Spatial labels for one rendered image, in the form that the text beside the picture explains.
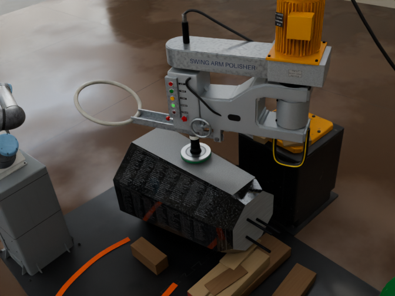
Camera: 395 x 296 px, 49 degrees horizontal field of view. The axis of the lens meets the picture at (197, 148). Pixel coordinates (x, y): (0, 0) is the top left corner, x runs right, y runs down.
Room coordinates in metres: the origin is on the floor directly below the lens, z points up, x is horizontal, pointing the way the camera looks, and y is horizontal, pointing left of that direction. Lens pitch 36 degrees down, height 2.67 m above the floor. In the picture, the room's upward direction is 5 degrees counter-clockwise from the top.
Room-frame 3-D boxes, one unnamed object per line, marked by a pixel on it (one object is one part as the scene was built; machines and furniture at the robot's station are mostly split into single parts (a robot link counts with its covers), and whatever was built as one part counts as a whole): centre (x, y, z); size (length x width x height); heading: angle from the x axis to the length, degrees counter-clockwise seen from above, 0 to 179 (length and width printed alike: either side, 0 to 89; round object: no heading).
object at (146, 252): (2.21, 0.44, 0.07); 0.30 x 0.12 x 0.12; 43
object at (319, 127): (2.81, -0.75, 0.76); 0.49 x 0.49 x 0.05; 40
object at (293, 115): (2.18, -0.58, 1.32); 0.19 x 0.19 x 0.20
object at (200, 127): (2.30, -0.05, 1.18); 0.15 x 0.10 x 0.15; 65
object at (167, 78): (2.38, 0.12, 1.35); 0.08 x 0.03 x 0.28; 65
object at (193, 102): (2.42, -0.06, 1.30); 0.36 x 0.22 x 0.45; 65
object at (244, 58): (2.31, -0.30, 1.60); 0.96 x 0.25 x 0.17; 65
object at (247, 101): (2.28, -0.34, 1.28); 0.74 x 0.23 x 0.49; 65
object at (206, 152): (2.46, 0.01, 0.85); 0.21 x 0.21 x 0.01
